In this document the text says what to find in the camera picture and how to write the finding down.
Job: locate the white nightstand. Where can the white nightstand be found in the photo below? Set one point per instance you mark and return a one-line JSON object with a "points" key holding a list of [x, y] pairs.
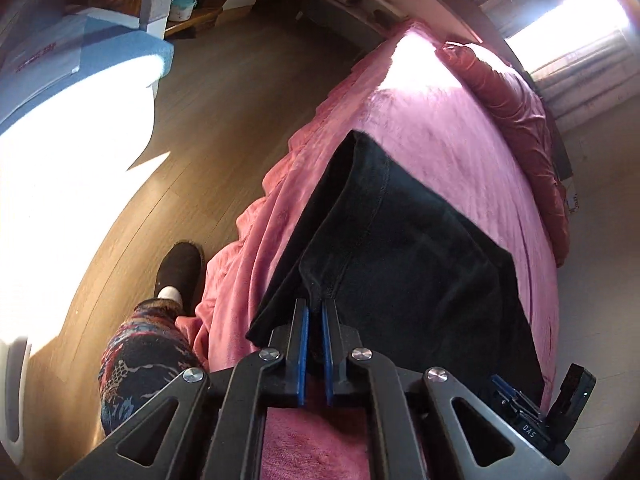
{"points": [[350, 10]]}

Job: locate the black pants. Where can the black pants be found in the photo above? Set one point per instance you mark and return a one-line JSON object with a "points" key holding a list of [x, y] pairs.
{"points": [[400, 260]]}

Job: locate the bed with pink sheet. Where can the bed with pink sheet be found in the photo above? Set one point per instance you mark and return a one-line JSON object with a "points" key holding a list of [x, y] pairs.
{"points": [[450, 125]]}

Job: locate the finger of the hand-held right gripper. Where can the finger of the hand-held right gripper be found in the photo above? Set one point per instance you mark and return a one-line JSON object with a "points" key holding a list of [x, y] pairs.
{"points": [[501, 387]]}

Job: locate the person's dark slipper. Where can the person's dark slipper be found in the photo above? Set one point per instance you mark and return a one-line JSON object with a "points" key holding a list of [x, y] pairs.
{"points": [[180, 265]]}

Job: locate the flat clear plastic sleeve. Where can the flat clear plastic sleeve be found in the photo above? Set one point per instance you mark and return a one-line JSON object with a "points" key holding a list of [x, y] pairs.
{"points": [[45, 45]]}

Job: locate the blue and grey armchair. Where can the blue and grey armchair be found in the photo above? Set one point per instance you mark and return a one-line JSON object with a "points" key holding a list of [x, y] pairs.
{"points": [[125, 55]]}

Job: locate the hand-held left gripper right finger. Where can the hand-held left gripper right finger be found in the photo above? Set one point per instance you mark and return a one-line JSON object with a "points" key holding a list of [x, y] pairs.
{"points": [[328, 350]]}

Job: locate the person's patterned trouser leg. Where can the person's patterned trouser leg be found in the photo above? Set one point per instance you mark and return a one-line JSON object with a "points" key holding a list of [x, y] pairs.
{"points": [[145, 355]]}

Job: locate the teal bucket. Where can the teal bucket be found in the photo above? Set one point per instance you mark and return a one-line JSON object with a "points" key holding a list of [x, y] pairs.
{"points": [[181, 8]]}

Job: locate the wooden side table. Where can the wooden side table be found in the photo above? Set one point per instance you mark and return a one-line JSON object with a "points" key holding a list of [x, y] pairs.
{"points": [[200, 20]]}

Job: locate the pink patterned window curtain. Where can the pink patterned window curtain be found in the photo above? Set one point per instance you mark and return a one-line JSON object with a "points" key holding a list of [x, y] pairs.
{"points": [[585, 85]]}

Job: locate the white panel with flower decal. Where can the white panel with flower decal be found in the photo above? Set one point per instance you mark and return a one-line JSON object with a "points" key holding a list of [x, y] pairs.
{"points": [[573, 200]]}

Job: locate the red duvet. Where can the red duvet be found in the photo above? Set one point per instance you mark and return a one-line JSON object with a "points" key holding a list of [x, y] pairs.
{"points": [[525, 125]]}

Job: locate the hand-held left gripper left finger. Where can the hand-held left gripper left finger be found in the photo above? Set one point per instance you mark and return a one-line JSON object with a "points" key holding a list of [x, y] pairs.
{"points": [[302, 350]]}

